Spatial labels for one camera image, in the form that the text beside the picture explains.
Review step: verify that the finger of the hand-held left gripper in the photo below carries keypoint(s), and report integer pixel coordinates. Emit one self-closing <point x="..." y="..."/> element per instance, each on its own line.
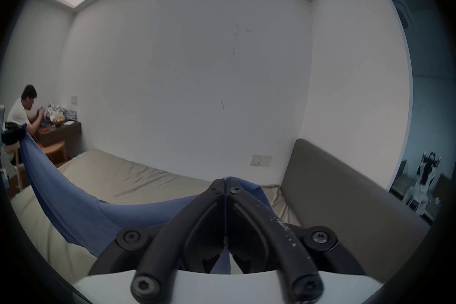
<point x="13" y="131"/>

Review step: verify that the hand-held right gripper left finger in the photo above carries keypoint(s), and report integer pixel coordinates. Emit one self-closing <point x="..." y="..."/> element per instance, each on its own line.
<point x="167" y="242"/>

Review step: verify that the round wooden stool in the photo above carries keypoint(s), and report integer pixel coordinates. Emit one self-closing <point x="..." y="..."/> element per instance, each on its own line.
<point x="54" y="150"/>

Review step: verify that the white wall socket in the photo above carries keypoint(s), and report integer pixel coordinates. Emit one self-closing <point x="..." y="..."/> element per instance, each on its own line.
<point x="261" y="160"/>

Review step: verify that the grey padded headboard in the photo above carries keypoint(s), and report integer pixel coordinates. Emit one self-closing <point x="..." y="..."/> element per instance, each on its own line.
<point x="338" y="188"/>

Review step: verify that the blue shirt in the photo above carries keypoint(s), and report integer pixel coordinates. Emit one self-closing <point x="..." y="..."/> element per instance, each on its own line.
<point x="71" y="202"/>

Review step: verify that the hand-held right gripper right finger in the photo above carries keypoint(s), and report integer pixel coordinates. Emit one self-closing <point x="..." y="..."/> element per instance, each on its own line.
<point x="281" y="242"/>

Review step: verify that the white light switch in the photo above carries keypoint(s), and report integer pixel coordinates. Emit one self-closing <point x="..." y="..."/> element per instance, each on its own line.
<point x="74" y="99"/>

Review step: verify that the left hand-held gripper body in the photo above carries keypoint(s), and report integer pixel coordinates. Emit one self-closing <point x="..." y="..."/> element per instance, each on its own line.
<point x="2" y="121"/>

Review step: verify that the bed with beige sheet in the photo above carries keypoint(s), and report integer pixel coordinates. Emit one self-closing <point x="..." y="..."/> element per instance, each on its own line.
<point x="124" y="174"/>

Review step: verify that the dark brown cluttered desk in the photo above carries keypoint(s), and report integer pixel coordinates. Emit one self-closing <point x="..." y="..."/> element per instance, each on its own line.
<point x="64" y="133"/>

